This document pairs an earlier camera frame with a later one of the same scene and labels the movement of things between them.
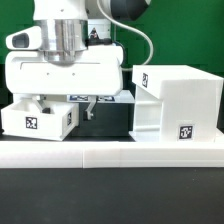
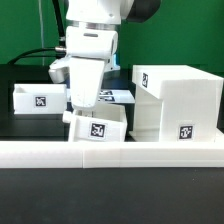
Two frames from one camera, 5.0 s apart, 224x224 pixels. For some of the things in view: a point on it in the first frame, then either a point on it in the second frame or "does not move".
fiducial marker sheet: [123, 96] does not move
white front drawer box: [24, 118] → [102, 123]
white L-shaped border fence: [110, 154] does not move
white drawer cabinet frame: [177, 103] does not move
